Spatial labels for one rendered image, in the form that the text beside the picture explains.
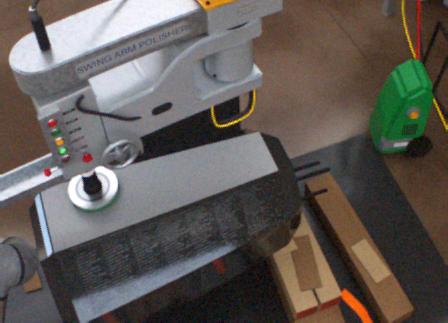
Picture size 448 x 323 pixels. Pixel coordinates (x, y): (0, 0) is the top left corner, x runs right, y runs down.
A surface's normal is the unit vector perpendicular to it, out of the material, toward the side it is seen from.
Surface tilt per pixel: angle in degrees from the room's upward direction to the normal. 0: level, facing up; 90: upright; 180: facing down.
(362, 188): 0
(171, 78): 90
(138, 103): 90
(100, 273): 45
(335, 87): 0
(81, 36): 0
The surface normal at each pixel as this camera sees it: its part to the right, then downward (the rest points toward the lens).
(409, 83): -0.64, -0.40
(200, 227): 0.17, 0.14
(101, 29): -0.11, -0.56
